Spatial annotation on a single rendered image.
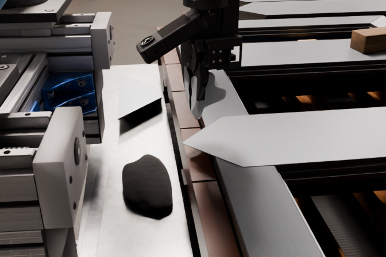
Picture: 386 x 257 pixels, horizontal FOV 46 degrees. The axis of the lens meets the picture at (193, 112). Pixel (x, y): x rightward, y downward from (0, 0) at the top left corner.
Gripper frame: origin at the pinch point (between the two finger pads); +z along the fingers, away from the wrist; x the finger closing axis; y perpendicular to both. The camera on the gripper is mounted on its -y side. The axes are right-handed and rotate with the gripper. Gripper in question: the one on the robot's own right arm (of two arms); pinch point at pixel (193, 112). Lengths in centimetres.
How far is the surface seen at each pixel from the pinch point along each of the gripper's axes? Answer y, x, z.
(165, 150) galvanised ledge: 1.9, 23.7, 21.7
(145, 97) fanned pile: 3, 47, 18
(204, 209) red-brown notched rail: -4.7, -16.9, 7.1
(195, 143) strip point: -0.4, -2.0, 5.0
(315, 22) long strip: 65, 57, 5
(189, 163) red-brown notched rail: -2.4, -4.6, 7.1
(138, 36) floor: 73, 333, 90
